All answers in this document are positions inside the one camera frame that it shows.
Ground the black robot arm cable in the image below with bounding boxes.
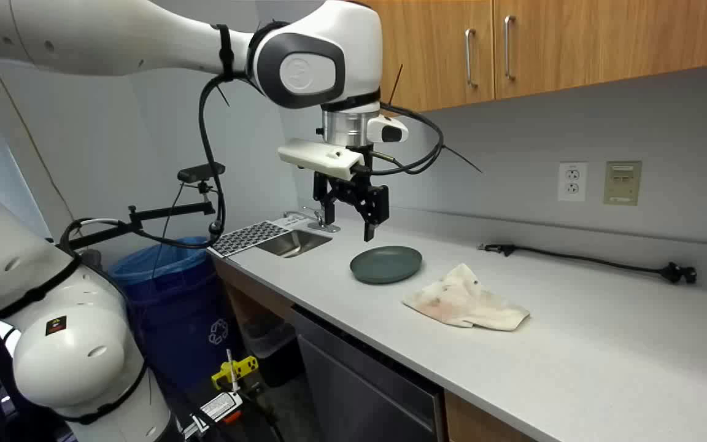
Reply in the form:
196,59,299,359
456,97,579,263
196,22,239,246

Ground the yellow clamp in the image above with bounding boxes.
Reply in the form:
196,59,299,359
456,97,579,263
208,349,262,393

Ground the white red hand tool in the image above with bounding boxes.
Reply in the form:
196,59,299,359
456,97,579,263
178,389,245,442

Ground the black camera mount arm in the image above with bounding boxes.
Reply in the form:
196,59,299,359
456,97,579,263
57,179,219,252

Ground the black cable with connectors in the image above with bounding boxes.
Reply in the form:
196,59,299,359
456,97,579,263
478,240,700,286

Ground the silver cabinet handle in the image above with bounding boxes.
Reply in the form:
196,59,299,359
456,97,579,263
500,11,520,83
462,26,482,90

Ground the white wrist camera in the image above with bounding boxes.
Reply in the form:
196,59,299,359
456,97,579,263
275,138,367,183

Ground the wooden base cabinet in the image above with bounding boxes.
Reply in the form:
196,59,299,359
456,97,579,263
219,261,536,442

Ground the white power outlet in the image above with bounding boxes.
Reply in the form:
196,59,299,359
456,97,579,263
556,160,591,207

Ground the black dishwasher front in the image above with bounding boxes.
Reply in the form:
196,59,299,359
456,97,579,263
290,304,450,442

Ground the steel sink basin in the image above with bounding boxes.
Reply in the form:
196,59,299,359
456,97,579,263
256,225,335,261

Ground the blue recycling bin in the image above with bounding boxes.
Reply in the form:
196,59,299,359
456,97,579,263
106,234,245,398

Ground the wooden upper cabinet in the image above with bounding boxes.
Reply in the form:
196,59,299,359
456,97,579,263
359,0,707,116

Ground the black exterior camera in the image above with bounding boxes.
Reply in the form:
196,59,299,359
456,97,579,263
174,160,228,183

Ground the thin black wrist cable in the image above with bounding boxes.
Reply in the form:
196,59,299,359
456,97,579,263
367,63,484,179

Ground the sink faucet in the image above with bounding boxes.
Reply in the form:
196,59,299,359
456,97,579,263
282,207,342,235

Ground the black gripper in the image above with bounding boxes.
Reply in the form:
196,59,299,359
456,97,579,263
313,160,394,246

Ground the beige wall plate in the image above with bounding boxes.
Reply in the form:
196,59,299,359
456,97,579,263
602,157,646,208

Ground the dark green round plate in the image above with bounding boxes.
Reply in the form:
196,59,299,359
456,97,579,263
349,242,424,286

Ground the stained cream cloth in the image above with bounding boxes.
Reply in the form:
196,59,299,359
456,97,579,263
401,261,534,333

